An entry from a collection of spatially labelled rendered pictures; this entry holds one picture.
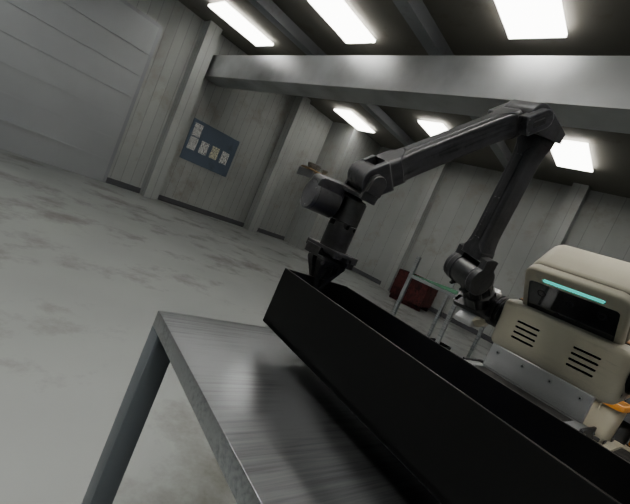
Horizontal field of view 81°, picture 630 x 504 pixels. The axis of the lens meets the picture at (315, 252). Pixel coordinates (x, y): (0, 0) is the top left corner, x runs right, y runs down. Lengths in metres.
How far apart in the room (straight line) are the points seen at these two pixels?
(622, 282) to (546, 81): 3.71
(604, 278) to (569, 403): 0.27
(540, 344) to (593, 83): 3.63
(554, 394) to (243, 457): 0.72
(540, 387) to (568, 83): 3.76
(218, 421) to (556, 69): 4.42
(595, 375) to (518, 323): 0.18
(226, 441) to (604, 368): 0.77
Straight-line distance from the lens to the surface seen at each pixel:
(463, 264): 1.00
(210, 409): 0.50
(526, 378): 1.01
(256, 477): 0.43
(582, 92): 4.42
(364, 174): 0.71
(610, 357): 0.99
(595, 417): 1.31
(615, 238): 9.76
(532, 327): 1.03
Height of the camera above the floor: 1.06
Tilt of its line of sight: 5 degrees down
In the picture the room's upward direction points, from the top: 23 degrees clockwise
